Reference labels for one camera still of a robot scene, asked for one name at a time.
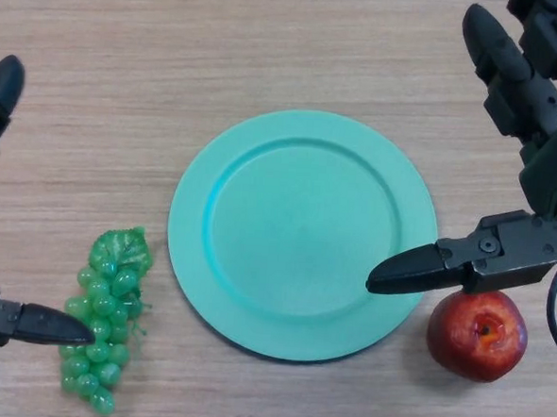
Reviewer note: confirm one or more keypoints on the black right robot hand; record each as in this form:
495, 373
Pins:
553, 156

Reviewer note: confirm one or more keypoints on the teal round plate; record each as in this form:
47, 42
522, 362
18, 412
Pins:
301, 229

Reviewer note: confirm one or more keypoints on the red apple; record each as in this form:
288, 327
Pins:
469, 343

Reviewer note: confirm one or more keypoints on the green plastic grape bunch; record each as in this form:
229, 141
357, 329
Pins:
99, 358

